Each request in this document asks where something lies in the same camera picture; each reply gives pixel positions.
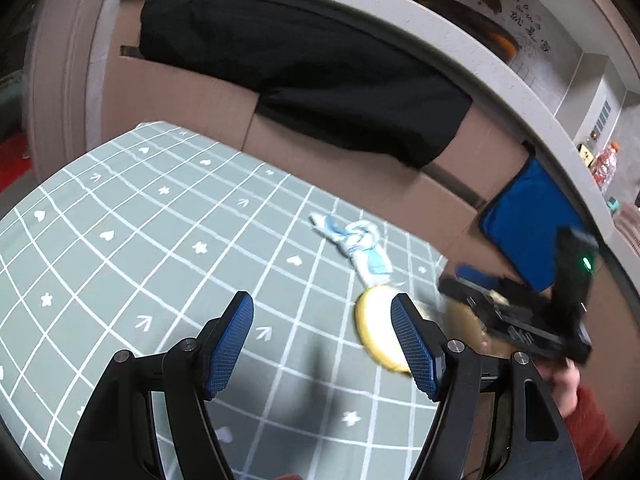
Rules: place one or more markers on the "grey-green grid mat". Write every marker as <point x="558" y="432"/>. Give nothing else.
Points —
<point x="125" y="210"/>

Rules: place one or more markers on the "orange drink bottle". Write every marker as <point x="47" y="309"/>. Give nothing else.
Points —
<point x="607" y="165"/>

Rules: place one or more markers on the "white ledge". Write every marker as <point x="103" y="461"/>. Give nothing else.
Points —
<point x="500" y="75"/>

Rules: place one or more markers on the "pale yellow wrapper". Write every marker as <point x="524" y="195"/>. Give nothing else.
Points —
<point x="465" y="327"/>

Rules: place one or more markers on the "yellow round sponge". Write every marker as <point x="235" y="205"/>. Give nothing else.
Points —
<point x="375" y="325"/>

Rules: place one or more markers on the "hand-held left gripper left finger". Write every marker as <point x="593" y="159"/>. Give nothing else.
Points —
<point x="230" y="345"/>

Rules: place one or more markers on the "cardboard box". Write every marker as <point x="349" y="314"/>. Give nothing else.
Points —
<point x="350" y="180"/>

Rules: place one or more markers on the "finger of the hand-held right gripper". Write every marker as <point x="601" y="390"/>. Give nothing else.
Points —
<point x="477" y="275"/>
<point x="462" y="295"/>

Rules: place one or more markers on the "black cloth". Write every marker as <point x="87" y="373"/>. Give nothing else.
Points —
<point x="300" y="75"/>

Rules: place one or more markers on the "blue and white face mask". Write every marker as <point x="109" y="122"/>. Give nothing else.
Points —
<point x="360" y="245"/>

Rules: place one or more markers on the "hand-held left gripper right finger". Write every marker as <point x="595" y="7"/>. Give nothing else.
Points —
<point x="412" y="345"/>

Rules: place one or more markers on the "person's right forearm red sleeve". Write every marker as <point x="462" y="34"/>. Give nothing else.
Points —
<point x="592" y="435"/>

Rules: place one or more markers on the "blue cloth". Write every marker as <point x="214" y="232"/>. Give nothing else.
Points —
<point x="525" y="220"/>

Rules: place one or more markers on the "person's right hand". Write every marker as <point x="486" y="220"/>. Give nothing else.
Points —
<point x="565" y="390"/>

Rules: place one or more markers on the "wall poster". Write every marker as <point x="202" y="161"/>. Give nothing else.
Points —
<point x="520" y="15"/>

